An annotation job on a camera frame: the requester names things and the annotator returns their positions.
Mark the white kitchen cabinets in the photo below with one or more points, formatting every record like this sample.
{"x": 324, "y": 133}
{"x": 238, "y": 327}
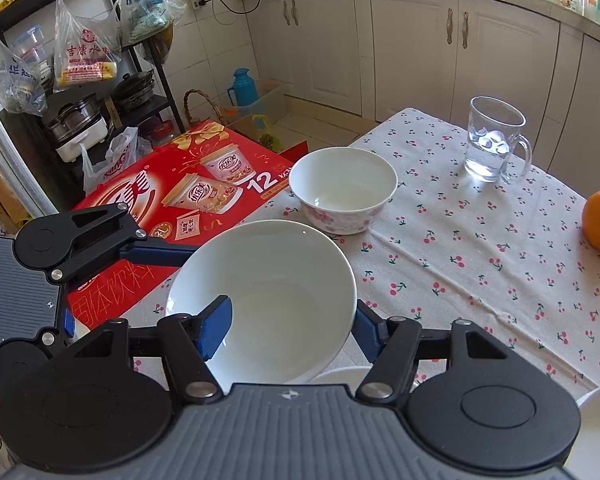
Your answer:
{"x": 410, "y": 50}

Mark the cherry-print tablecloth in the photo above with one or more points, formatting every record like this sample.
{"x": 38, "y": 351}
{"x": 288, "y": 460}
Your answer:
{"x": 480, "y": 270}

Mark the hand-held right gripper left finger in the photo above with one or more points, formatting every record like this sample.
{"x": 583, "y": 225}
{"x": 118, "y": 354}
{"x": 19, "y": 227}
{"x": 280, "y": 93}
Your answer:
{"x": 215, "y": 330}

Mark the white electric pot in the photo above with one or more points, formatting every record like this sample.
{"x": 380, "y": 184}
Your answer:
{"x": 80, "y": 130}

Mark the white bowl dense pink flowers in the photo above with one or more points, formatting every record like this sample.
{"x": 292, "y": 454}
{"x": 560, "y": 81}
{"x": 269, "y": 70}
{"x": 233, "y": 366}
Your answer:
{"x": 340, "y": 175}

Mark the black metal shelf rack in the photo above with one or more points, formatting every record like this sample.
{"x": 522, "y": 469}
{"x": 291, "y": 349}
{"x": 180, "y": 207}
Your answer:
{"x": 145, "y": 107}

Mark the clear plastic bag green print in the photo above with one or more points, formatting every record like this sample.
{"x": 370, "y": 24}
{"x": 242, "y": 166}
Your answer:
{"x": 145, "y": 5}

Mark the red beverage carton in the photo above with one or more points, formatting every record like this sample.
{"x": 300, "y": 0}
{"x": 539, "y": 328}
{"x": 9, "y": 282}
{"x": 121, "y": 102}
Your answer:
{"x": 130, "y": 190}

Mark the plastic bag yellow contents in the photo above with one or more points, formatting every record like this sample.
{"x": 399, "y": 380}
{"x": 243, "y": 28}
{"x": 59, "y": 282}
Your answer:
{"x": 85, "y": 55}

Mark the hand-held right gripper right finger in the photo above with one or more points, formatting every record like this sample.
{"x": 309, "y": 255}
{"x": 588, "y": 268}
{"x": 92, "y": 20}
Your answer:
{"x": 369, "y": 332}

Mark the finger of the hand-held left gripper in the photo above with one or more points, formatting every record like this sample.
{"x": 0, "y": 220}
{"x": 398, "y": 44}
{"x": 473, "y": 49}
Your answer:
{"x": 155, "y": 255}
{"x": 69, "y": 322}

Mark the white bag red print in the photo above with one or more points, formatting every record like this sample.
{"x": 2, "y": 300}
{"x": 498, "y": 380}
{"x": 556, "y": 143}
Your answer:
{"x": 115, "y": 155}

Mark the blue thermos flask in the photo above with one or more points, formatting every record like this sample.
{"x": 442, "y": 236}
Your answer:
{"x": 242, "y": 87}

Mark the black pot with lid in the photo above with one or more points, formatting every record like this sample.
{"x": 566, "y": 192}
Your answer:
{"x": 132, "y": 87}

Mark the clear glass mug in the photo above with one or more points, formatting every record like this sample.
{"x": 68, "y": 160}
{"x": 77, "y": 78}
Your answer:
{"x": 485, "y": 150}

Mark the plain white bowl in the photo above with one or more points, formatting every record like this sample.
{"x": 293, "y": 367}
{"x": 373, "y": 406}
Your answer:
{"x": 280, "y": 300}

